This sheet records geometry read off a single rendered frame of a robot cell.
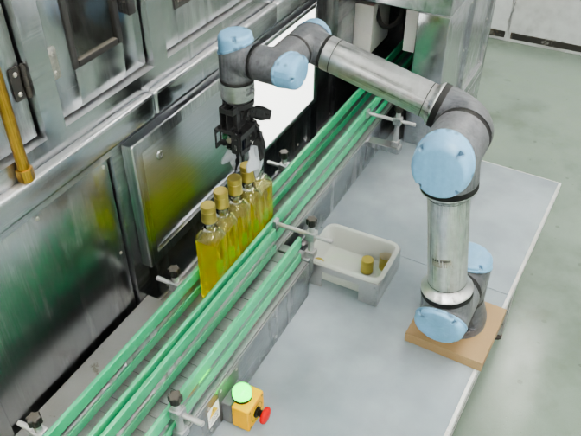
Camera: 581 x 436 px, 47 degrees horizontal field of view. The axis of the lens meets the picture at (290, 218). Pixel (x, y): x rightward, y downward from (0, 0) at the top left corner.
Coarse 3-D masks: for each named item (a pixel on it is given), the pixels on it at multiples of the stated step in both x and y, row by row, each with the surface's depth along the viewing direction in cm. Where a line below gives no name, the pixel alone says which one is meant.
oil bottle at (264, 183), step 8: (264, 176) 170; (256, 184) 169; (264, 184) 169; (264, 192) 169; (264, 200) 171; (272, 200) 176; (264, 208) 173; (272, 208) 178; (264, 216) 174; (272, 216) 179; (264, 224) 176
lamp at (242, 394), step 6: (240, 384) 149; (246, 384) 150; (234, 390) 148; (240, 390) 148; (246, 390) 148; (234, 396) 148; (240, 396) 147; (246, 396) 148; (240, 402) 148; (246, 402) 149
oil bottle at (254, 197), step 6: (246, 192) 165; (252, 192) 165; (258, 192) 166; (246, 198) 165; (252, 198) 165; (258, 198) 166; (252, 204) 165; (258, 204) 167; (252, 210) 166; (258, 210) 169; (252, 216) 167; (258, 216) 170; (252, 222) 168; (258, 222) 171; (252, 228) 170; (258, 228) 172; (252, 234) 171
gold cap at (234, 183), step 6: (234, 174) 159; (228, 180) 157; (234, 180) 157; (240, 180) 157; (228, 186) 158; (234, 186) 157; (240, 186) 158; (228, 192) 159; (234, 192) 158; (240, 192) 159
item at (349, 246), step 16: (336, 224) 194; (320, 240) 189; (336, 240) 197; (352, 240) 194; (368, 240) 191; (384, 240) 189; (320, 256) 192; (336, 256) 194; (352, 256) 194; (352, 272) 179; (384, 272) 179
